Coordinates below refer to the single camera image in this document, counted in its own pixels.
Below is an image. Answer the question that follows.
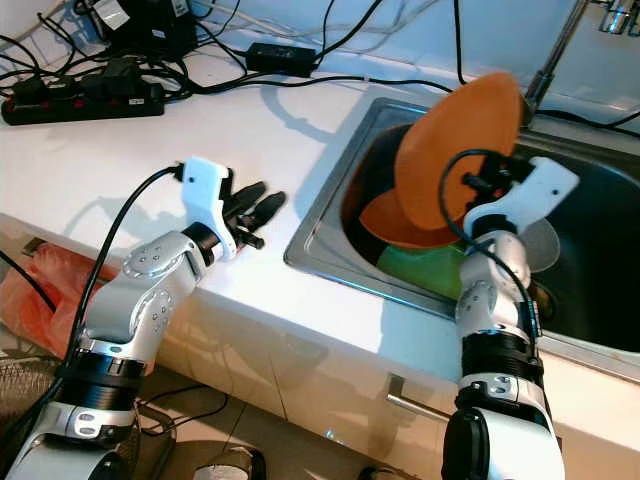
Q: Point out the orange plastic bowl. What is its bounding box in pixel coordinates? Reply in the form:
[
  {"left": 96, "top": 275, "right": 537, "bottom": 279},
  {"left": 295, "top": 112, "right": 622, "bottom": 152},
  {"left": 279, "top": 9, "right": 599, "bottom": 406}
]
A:
[{"left": 358, "top": 70, "right": 527, "bottom": 251}]

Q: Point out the stainless steel sink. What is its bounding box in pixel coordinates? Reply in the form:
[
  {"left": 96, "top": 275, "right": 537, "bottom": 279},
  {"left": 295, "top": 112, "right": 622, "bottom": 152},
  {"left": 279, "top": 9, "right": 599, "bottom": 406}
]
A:
[{"left": 282, "top": 97, "right": 640, "bottom": 359}]

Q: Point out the green plate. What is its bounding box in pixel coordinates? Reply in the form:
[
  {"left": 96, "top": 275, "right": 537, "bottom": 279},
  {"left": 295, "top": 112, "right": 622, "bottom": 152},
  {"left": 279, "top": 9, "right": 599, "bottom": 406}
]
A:
[{"left": 378, "top": 243, "right": 469, "bottom": 301}]

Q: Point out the sink drain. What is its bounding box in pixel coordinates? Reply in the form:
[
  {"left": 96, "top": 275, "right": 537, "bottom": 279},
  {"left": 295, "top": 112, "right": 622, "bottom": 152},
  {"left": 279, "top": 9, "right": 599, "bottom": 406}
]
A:
[{"left": 532, "top": 283, "right": 557, "bottom": 323}]

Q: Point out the black power adapter brick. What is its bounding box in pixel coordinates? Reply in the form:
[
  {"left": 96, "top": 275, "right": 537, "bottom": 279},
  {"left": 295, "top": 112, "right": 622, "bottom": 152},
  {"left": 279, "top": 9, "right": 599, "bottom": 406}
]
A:
[{"left": 245, "top": 41, "right": 319, "bottom": 78}]

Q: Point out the metal faucet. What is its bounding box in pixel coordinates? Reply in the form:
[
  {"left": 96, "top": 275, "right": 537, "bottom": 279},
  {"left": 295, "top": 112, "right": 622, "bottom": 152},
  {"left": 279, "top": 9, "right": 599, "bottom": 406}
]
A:
[{"left": 520, "top": 0, "right": 593, "bottom": 113}]

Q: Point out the beige base cabinet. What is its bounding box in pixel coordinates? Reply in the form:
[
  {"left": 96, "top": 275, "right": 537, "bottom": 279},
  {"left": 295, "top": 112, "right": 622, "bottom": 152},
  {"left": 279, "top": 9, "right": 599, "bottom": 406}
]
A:
[{"left": 0, "top": 235, "right": 640, "bottom": 480}]

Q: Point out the black charger device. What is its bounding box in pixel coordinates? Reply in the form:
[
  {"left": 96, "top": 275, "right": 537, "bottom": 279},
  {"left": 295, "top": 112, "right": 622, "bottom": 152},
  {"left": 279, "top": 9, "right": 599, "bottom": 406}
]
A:
[{"left": 75, "top": 0, "right": 199, "bottom": 56}]

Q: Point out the black power strip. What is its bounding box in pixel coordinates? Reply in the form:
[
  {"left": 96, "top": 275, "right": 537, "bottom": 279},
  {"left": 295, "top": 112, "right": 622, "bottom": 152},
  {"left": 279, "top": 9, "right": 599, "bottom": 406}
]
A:
[{"left": 0, "top": 56, "right": 167, "bottom": 126}]

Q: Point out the orange plastic bag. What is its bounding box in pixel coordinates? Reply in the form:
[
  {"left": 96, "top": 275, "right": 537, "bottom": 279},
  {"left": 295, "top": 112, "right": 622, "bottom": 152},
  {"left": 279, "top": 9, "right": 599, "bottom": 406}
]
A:
[{"left": 0, "top": 245, "right": 89, "bottom": 363}]

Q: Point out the chrome fixture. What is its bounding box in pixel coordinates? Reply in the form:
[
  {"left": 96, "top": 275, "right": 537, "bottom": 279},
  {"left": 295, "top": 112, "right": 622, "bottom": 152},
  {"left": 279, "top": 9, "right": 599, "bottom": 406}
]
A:
[{"left": 595, "top": 0, "right": 640, "bottom": 37}]

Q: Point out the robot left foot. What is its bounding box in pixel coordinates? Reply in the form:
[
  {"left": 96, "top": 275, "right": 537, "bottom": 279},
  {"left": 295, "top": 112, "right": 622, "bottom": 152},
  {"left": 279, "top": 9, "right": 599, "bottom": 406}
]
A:
[{"left": 190, "top": 445, "right": 268, "bottom": 480}]

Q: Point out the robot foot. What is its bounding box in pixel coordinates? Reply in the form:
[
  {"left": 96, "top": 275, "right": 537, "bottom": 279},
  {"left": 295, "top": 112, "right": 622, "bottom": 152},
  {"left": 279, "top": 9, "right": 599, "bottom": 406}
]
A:
[
  {"left": 358, "top": 465, "right": 401, "bottom": 480},
  {"left": 190, "top": 445, "right": 268, "bottom": 480}
]

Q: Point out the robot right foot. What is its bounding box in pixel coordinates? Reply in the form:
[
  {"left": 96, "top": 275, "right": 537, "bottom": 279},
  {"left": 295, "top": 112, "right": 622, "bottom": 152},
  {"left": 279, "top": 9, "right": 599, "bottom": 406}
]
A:
[{"left": 358, "top": 465, "right": 401, "bottom": 480}]

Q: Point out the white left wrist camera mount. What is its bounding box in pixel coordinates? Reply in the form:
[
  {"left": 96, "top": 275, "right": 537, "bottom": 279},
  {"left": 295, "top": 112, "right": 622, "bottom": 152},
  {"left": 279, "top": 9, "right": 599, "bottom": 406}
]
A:
[{"left": 180, "top": 156, "right": 239, "bottom": 253}]

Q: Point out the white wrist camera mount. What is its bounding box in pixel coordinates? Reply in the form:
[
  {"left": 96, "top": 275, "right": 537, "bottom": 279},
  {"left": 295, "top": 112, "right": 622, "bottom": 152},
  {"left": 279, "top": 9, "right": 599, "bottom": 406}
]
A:
[
  {"left": 463, "top": 156, "right": 582, "bottom": 238},
  {"left": 180, "top": 156, "right": 239, "bottom": 253}
]

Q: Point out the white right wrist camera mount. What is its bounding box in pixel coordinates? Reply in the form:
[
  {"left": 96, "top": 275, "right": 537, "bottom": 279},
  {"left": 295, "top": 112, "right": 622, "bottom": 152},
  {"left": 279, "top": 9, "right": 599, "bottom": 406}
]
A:
[{"left": 463, "top": 156, "right": 582, "bottom": 238}]

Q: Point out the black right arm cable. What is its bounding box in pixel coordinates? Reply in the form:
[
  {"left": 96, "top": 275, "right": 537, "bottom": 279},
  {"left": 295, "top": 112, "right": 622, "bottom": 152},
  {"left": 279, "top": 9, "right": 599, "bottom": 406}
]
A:
[{"left": 438, "top": 148, "right": 541, "bottom": 346}]

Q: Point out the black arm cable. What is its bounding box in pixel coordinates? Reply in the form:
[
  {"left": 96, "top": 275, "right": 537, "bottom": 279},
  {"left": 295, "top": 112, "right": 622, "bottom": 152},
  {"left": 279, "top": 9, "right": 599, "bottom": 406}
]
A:
[
  {"left": 438, "top": 148, "right": 541, "bottom": 346},
  {"left": 5, "top": 165, "right": 183, "bottom": 480}
]

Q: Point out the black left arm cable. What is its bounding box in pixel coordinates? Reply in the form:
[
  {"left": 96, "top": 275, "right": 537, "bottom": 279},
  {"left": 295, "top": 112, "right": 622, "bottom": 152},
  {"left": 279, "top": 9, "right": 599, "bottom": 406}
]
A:
[{"left": 5, "top": 165, "right": 183, "bottom": 480}]

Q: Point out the thick black cable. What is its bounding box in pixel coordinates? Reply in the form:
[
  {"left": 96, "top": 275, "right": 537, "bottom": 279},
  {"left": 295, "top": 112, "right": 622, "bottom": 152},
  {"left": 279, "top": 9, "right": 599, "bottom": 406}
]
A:
[{"left": 452, "top": 0, "right": 463, "bottom": 86}]

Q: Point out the long black cable white tie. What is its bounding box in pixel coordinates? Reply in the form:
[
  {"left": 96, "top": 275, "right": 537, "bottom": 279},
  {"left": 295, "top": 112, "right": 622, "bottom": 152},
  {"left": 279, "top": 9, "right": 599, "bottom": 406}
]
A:
[{"left": 165, "top": 72, "right": 640, "bottom": 131}]

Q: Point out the black adapter cable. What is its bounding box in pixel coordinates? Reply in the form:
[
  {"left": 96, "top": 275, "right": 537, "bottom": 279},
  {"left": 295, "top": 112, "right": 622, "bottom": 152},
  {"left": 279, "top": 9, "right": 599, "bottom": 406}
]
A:
[{"left": 315, "top": 0, "right": 391, "bottom": 59}]

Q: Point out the wire fan guard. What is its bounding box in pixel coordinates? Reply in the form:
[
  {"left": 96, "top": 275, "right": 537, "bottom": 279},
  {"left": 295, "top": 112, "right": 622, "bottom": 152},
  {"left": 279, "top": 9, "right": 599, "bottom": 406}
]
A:
[{"left": 0, "top": 355, "right": 66, "bottom": 456}]

